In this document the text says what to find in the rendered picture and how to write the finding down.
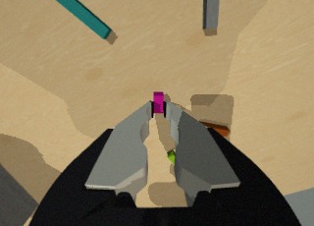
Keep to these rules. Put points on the magenta rectangular block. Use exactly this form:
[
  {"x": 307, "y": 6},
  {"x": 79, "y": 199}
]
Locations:
[{"x": 158, "y": 99}]

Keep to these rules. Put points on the turquoise rod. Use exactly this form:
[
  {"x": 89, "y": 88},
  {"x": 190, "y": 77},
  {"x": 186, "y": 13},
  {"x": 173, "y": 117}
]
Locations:
[{"x": 87, "y": 17}]

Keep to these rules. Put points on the lime green rod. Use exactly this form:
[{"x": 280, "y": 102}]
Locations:
[{"x": 171, "y": 156}]

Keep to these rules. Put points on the grey rod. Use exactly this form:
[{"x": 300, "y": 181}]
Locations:
[{"x": 210, "y": 13}]

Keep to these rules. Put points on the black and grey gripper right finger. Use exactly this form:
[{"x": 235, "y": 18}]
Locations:
[{"x": 206, "y": 161}]

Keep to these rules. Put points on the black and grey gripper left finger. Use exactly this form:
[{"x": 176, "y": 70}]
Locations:
[{"x": 115, "y": 162}]

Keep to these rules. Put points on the orange rod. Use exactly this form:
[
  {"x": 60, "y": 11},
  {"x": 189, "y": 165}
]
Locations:
[{"x": 223, "y": 130}]

